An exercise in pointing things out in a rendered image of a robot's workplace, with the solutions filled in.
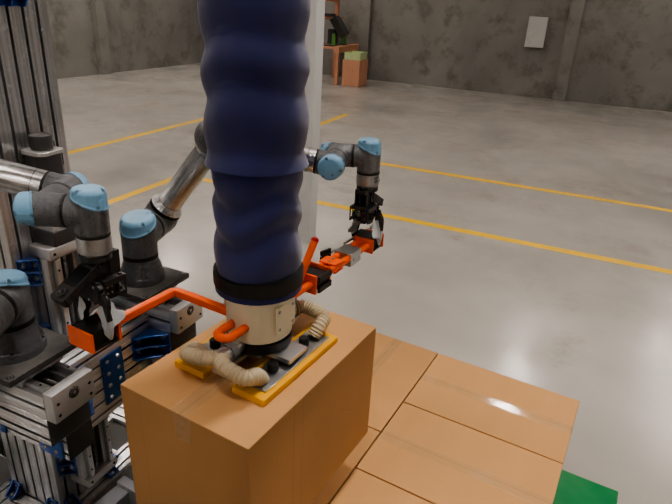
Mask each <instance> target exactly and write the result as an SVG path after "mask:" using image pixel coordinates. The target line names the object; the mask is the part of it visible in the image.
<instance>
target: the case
mask: <svg viewBox="0 0 672 504"><path fill-rule="evenodd" d="M328 313H329V314H330V319H331V321H330V323H329V326H328V327H327V328H326V330H324V331H325V332H326V333H329V334H332V335H334V336H337V337H338V341H337V343H336V344H335V345H333V346H332V347H331V348H330V349H329V350H328V351H327V352H326V353H324V354H323V355H322V356H321V357H320V358H319V359H318V360H317V361H315V362H314V363H313V364H312V365H311V366H310V367H309V368H308V369H306V370H305V371H304V372H303V373H302V374H301V375H300V376H299V377H297V378H296V379H295V380H294V381H293V382H292V383H291V384H290V385H288V386H287V387H286V388H285V389H284V390H283V391H282V392H280V393H279V394H278V395H277V396H276V397H275V398H274V399H273V400H271V401H270V402H269V403H268V404H267V405H266V406H264V407H263V406H261V405H259V404H256V403H254V402H252V401H250V400H248V399H246V398H243V397H241V396H239V395H237V394H235V393H233V392H232V386H233V385H235V384H234V382H231V381H229V380H227V379H225V378H224V377H222V376H220V375H218V374H215V373H211V374H210V375H208V376H207V377H206V378H204V379H202V378H200V377H197V376H195V375H193V374H191V373H189V372H186V371H184V370H182V369H180V368H178V367H176V366H175V360H177V359H178V358H180V356H179V351H180V349H181V347H182V346H183V345H185V344H186V343H189V342H193V341H197V342H200V343H203V342H204V341H206V340H207V339H209V338H211V337H212V336H213V333H214V330H215V329H216V328H218V327H219V326H221V325H222V324H224V323H226V322H227V320H226V318H225V319H223V320H221V321H220V322H218V323H217V324H215V325H213V326H212V327H210V328H209V329H207V330H206V331H204V332H202V333H201V334H199V335H198V336H196V337H194V338H193V339H191V340H190V341H188V342H186V343H185V344H183V345H182V346H180V347H179V348H177V349H175V350H174V351H172V352H171V353H169V354H167V355H166V356H164V357H163V358H161V359H160V360H158V361H156V362H155V363H153V364H152V365H150V366H148V367H147V368H145V369H144V370H142V371H141V372H139V373H137V374H136V375H134V376H133V377H131V378H129V379H128V380H126V381H125V382H123V383H122V384H121V385H120V386H121V393H122V400H123V408H124V415H125V422H126V429H127V437H128V444H129V451H130V458H131V465H132V473H133V480H134V487H135V494H136V501H137V504H310V503H311V502H312V501H313V500H314V498H315V497H316V496H317V495H318V493H319V492H320V491H321V490H322V488H323V487H324V486H325V485H326V483H327V482H328V481H329V480H330V478H331V477H332V476H333V475H334V473H335V472H336V471H337V470H338V468H339V467H340V466H341V465H342V463H343V462H344V461H345V460H346V458H347V457H348V456H349V455H350V453H351V452H352V451H353V450H354V448H355V447H356V446H357V445H358V443H359V442H360V441H361V440H362V438H363V437H364V436H365V435H366V433H367V432H368V420H369V408H370V396H371V384H372V372H373V360H374V348H375V336H376V327H375V326H372V325H369V324H366V323H363V322H360V321H357V320H354V319H351V318H348V317H345V316H342V315H339V314H336V313H333V312H330V311H328Z"/></svg>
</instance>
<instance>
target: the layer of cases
mask: <svg viewBox="0 0 672 504"><path fill-rule="evenodd" d="M437 355H438V356H437ZM579 403H580V401H578V400H575V399H573V398H570V397H567V396H564V395H561V394H558V393H555V392H552V391H549V390H546V389H543V388H540V387H537V386H534V385H531V384H528V383H525V382H522V381H519V380H516V379H513V378H510V377H507V376H504V375H501V374H498V373H496V372H493V371H490V370H487V369H484V368H481V367H478V366H475V365H472V364H469V363H466V362H463V361H460V360H457V359H454V358H451V357H448V356H445V355H442V354H438V353H436V352H433V351H430V350H427V349H424V348H422V347H419V346H416V345H413V344H410V343H407V342H404V341H401V340H398V339H395V338H392V337H389V336H386V335H383V334H380V333H377V332H376V336H375V348H374V360H373V372H372V384H371V396H370V408H369V420H368V432H367V433H366V435H365V436H364V437H363V438H362V440H361V441H360V442H359V443H358V445H357V446H356V447H355V448H354V450H353V451H352V452H351V453H350V455H349V456H348V457H347V458H346V460H345V461H344V462H343V463H342V465H341V466H340V467H339V468H338V470H337V471H336V472H335V473H334V475H333V476H332V477H331V478H330V480H329V481H328V482H327V483H326V485H325V486H324V487H323V488H322V490H321V491H320V492H319V493H318V495H317V496H316V497H315V498H314V500H313V501H312V502H311V503H310V504H553V501H554V497H555V494H556V490H557V486H558V482H559V478H560V475H561V471H562V467H563V463H564V460H565V456H566V452H567V448H568V444H569V441H570V437H571V433H572V429H573V425H574V422H575V418H576V414H577V410H578V407H579Z"/></svg>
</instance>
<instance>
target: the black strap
mask: <svg viewBox="0 0 672 504"><path fill-rule="evenodd" d="M303 278H304V265H303V263H301V266H300V267H299V269H298V270H297V271H296V272H295V273H293V274H292V275H289V276H287V277H285V278H283V279H280V280H278V281H273V282H269V283H263V284H243V283H236V282H232V281H230V280H228V279H226V278H224V277H222V276H221V275H220V274H219V272H218V269H217V265H216V262H215V263H214V265H213V282H214V285H215V286H216V288H217V289H218V290H219V291H221V292H223V293H224V294H226V295H229V296H231V297H235V298H239V299H245V300H269V299H275V298H279V297H283V296H286V295H288V294H290V293H292V292H294V291H295V290H297V289H298V288H299V287H300V286H301V285H302V283H303Z"/></svg>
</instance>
